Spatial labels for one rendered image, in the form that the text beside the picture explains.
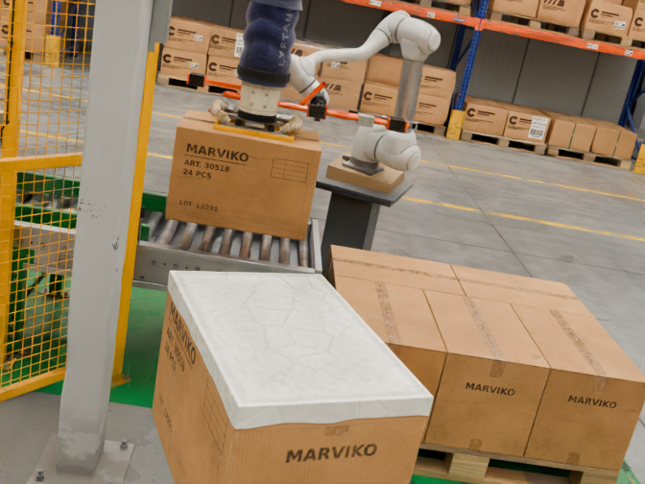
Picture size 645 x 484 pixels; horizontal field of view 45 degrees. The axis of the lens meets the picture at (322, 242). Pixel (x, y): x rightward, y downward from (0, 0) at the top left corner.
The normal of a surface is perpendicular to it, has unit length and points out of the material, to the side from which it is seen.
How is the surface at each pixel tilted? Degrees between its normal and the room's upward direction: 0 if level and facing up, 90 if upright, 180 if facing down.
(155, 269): 90
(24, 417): 0
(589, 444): 90
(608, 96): 90
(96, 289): 90
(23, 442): 0
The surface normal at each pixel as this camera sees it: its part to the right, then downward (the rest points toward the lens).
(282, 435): 0.37, 0.37
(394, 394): 0.18, -0.93
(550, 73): 0.03, 0.33
